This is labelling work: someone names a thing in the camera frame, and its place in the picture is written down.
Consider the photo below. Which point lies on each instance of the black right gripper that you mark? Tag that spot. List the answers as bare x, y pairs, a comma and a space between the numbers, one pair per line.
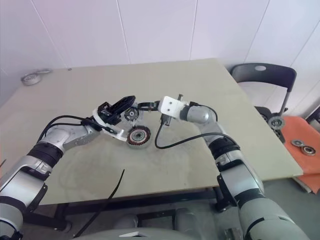
158, 106

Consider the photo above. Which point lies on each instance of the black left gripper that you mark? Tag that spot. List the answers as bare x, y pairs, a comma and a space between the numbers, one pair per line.
107, 116

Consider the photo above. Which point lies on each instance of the silver motor end cover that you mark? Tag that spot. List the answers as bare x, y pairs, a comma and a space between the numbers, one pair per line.
131, 113

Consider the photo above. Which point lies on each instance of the silver motor stator copper windings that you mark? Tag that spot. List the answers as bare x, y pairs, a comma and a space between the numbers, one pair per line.
146, 140

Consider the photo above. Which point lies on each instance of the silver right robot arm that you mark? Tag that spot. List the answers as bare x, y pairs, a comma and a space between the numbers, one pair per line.
200, 116

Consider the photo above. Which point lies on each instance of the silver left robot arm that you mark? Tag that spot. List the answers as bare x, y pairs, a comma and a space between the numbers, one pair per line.
72, 136

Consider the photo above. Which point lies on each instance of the silver metal washer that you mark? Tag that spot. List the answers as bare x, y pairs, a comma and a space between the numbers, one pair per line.
45, 71

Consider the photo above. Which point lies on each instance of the round dark motor wheel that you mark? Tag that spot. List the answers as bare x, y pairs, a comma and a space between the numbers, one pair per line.
276, 123

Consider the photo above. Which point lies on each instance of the grey rounded shape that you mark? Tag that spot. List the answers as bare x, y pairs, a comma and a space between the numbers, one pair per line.
195, 216

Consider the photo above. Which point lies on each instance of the black folding chair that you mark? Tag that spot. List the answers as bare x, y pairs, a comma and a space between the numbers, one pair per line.
270, 72

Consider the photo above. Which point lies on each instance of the small dark round bearing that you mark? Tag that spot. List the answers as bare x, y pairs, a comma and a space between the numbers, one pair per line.
297, 143

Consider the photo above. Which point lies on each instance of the orange cloth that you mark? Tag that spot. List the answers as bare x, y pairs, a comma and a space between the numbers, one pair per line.
310, 165

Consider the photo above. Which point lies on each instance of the white flat board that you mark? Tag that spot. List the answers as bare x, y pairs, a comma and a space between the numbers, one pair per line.
303, 183

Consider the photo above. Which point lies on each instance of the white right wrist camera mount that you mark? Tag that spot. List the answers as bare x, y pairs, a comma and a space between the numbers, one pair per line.
170, 106

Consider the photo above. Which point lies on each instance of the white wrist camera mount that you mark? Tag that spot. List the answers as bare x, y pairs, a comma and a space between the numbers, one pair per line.
170, 106
122, 135

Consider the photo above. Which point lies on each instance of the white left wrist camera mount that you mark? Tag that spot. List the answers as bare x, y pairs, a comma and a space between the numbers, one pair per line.
122, 135

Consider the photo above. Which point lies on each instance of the black table frame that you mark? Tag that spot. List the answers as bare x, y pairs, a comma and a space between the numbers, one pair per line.
125, 202

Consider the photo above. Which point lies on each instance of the dark window frame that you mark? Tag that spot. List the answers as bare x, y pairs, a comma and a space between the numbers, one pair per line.
313, 113

